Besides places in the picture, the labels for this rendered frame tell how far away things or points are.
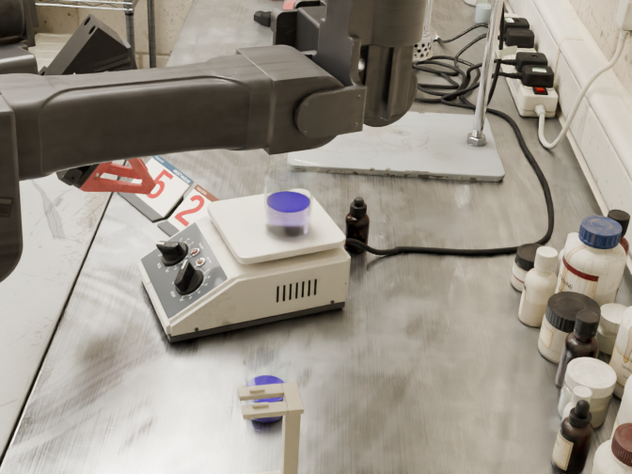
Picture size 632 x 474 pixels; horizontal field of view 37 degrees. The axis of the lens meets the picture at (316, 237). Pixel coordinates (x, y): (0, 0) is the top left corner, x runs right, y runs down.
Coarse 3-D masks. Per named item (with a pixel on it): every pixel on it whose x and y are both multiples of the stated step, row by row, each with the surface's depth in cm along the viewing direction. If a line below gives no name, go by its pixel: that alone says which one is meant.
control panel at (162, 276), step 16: (192, 224) 105; (176, 240) 104; (192, 240) 103; (160, 256) 103; (192, 256) 101; (208, 256) 100; (160, 272) 102; (176, 272) 100; (208, 272) 98; (224, 272) 97; (160, 288) 100; (208, 288) 96; (176, 304) 97
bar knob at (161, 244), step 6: (156, 246) 102; (162, 246) 102; (168, 246) 101; (174, 246) 101; (180, 246) 101; (186, 246) 102; (162, 252) 102; (168, 252) 102; (174, 252) 101; (180, 252) 101; (186, 252) 102; (162, 258) 102; (168, 258) 102; (174, 258) 102; (180, 258) 101; (168, 264) 101; (174, 264) 101
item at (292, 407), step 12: (276, 384) 74; (288, 384) 74; (240, 396) 72; (252, 396) 72; (264, 396) 73; (276, 396) 73; (288, 396) 72; (300, 396) 73; (252, 408) 71; (264, 408) 71; (276, 408) 71; (288, 408) 71; (300, 408) 71; (288, 420) 73; (300, 420) 73; (288, 432) 74; (288, 444) 74; (288, 456) 75; (288, 468) 76
